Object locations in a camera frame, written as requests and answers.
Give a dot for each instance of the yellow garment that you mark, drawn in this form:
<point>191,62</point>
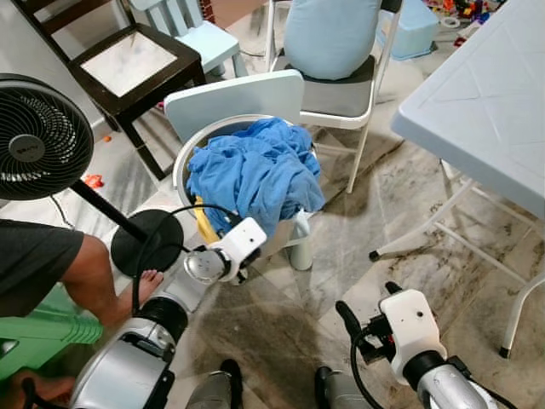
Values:
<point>205,226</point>

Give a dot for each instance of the white round laundry basket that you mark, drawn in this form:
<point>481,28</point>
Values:
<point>181,158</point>

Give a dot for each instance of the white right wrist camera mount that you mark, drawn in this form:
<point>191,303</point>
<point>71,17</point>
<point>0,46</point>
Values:
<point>413,328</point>

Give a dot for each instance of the dark wooden chair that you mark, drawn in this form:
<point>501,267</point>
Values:
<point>128,64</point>

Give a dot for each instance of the green plastic stool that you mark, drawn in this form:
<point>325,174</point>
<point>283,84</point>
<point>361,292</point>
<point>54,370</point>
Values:
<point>43,332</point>

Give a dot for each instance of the person in dark shorts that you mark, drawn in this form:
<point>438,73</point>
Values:
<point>94,277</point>

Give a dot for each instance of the white grey folding chair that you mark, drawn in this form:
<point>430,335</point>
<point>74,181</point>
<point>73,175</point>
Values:
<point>336,98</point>

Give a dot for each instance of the light blue plastic stool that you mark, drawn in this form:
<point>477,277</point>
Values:
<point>417,30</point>

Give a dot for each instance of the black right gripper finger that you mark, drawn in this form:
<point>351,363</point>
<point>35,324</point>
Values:
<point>393,289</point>
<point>347,317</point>

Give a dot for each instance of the white plastic kids chair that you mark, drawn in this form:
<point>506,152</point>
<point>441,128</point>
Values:
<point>234,94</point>

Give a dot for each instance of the light blue folding table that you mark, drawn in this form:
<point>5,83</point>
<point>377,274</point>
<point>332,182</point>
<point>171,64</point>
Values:
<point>485,102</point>

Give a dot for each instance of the small red toy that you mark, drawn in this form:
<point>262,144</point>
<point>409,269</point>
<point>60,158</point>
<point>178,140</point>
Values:
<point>92,181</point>

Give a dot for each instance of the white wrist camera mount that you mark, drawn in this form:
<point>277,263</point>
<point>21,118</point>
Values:
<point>243,241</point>
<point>413,328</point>

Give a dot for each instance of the blue garment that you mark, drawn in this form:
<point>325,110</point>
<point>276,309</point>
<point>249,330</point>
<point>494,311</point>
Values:
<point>255,179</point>

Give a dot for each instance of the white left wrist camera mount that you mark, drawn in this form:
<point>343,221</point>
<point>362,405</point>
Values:
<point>243,241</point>

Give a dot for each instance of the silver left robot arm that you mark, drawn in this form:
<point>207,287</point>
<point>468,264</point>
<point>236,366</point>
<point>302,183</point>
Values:
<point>183,294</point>

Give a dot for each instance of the light blue cushion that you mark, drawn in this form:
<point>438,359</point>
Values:
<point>332,38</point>

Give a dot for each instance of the light blue kids chair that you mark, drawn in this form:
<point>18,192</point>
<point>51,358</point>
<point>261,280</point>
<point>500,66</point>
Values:
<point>209,38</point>

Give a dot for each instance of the black standing fan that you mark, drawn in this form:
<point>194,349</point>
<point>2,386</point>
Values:
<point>43,136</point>

